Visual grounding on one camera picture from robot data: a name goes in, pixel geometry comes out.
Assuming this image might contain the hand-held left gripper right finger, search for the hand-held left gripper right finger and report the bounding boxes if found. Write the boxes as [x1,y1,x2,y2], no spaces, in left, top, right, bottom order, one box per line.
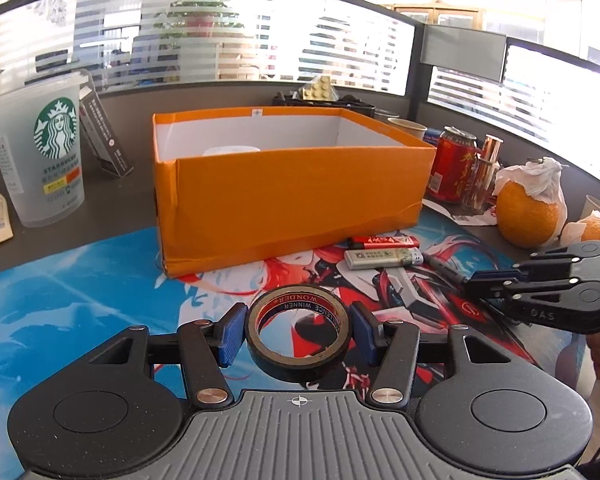
[350,301,513,407]

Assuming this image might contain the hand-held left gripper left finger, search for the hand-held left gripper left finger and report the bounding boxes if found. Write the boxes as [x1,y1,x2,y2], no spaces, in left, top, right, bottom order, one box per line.
[87,305,246,409]

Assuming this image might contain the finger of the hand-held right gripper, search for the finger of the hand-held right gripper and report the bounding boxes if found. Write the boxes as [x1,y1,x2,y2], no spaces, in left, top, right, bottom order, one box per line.
[472,247,581,282]
[462,276,581,307]

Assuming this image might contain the black tape roll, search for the black tape roll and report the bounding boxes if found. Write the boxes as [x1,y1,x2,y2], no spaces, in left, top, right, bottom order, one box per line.
[245,287,353,378]

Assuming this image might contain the orange cardboard box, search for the orange cardboard box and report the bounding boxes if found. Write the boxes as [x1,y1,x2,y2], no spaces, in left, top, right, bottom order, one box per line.
[152,107,437,278]

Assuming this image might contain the black pen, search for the black pen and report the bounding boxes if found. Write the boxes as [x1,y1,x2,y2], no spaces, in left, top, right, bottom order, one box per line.
[422,252,468,284]

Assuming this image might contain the large orange fruit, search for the large orange fruit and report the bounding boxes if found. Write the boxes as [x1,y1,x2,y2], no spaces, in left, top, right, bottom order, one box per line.
[495,177,568,249]

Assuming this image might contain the white tissue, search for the white tissue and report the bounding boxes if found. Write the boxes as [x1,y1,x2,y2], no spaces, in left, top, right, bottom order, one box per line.
[496,157,564,201]
[560,217,588,247]

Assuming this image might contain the white lighter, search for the white lighter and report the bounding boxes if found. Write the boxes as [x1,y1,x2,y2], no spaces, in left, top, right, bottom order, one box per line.
[344,247,424,271]

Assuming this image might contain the red lighter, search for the red lighter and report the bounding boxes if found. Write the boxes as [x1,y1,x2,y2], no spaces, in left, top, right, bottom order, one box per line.
[347,235,421,251]

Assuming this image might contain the copper perfume bottle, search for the copper perfume bottle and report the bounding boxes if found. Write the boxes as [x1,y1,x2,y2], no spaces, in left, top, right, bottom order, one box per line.
[462,135,503,211]

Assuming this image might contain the red drink can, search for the red drink can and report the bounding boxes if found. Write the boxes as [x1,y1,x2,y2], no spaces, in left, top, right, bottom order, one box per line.
[425,126,478,204]

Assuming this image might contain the printed desk mat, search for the printed desk mat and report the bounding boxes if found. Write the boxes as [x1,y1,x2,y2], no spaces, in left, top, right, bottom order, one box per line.
[0,205,588,461]

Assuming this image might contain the brown paper cup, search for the brown paper cup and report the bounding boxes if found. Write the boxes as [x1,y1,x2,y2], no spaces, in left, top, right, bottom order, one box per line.
[387,117,428,142]

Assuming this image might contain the black equipment pile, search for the black equipment pile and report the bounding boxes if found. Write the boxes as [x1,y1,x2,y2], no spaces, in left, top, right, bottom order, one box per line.
[274,91,377,117]

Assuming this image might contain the yellow building block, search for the yellow building block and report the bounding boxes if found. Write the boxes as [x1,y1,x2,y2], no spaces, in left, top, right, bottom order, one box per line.
[300,76,337,102]

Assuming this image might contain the translucent plastic cup green logo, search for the translucent plastic cup green logo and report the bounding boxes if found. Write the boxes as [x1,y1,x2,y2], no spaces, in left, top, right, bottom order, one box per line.
[0,71,86,228]

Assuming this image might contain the wooden cabinet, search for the wooden cabinet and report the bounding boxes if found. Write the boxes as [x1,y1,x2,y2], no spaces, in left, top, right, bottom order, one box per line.
[382,2,483,28]

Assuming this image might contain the potted plant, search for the potted plant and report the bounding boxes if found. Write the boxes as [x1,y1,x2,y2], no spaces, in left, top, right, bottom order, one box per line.
[155,0,246,51]

